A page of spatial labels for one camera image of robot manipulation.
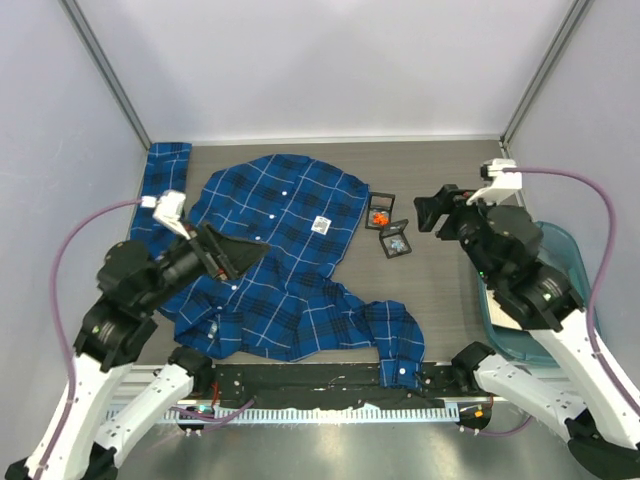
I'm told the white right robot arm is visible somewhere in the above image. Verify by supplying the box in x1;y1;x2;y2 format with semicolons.
414;184;639;479

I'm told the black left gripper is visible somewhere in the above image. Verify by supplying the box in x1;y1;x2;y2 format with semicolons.
140;217;271;311

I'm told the white slotted cable duct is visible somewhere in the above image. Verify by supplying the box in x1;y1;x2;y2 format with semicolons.
154;403;460;426

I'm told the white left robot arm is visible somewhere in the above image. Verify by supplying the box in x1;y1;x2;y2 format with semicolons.
5;225;269;479

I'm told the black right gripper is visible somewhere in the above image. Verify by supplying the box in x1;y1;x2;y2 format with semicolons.
415;183;506;284

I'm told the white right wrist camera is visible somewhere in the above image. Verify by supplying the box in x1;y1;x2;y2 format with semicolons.
466;159;523;206

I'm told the teal plastic bin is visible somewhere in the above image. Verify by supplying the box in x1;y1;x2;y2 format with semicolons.
477;221;591;367

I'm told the orange leaf brooch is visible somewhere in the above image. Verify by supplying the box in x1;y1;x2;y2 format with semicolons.
373;212;389;226

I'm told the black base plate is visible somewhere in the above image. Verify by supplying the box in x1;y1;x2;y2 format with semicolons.
189;362;488;410

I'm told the black square frame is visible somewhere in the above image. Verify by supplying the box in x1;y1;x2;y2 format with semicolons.
365;192;396;230

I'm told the blue plaid shirt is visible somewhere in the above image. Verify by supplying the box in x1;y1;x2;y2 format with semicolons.
160;154;425;389

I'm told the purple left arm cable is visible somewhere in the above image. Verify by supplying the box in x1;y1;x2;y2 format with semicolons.
34;197;256;476

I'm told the small black tilted frame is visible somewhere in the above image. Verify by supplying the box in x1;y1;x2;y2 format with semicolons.
379;219;412;259

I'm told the silver blue leaf brooch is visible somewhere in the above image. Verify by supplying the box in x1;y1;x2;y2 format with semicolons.
390;239;406;252

